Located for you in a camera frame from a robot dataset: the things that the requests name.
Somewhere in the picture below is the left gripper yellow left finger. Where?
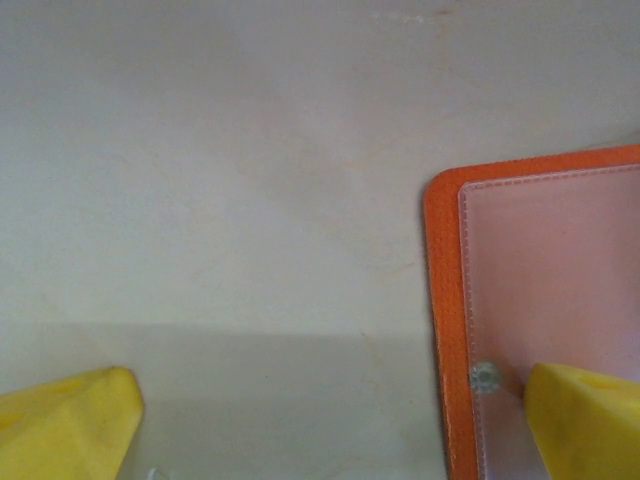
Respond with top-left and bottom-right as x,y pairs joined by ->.
0,366 -> 145,480

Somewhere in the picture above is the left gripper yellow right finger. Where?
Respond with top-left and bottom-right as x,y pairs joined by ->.
521,361 -> 640,480

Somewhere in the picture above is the orange card holder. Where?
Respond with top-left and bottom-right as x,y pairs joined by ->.
422,143 -> 640,480

